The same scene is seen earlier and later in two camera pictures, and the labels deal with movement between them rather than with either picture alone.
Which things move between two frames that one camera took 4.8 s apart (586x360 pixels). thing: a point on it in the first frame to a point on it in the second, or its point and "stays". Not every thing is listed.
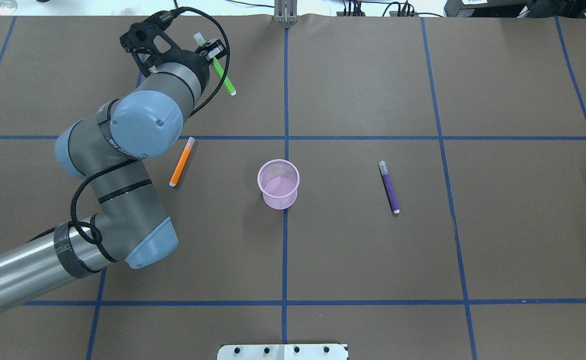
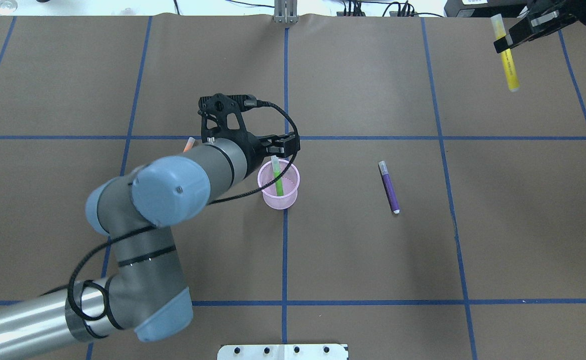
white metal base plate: (282, 352) stays
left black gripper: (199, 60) to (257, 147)
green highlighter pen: (228, 85) to (276, 171)
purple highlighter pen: (388, 187) stays
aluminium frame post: (285, 11) stays
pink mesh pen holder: (278, 180) stays
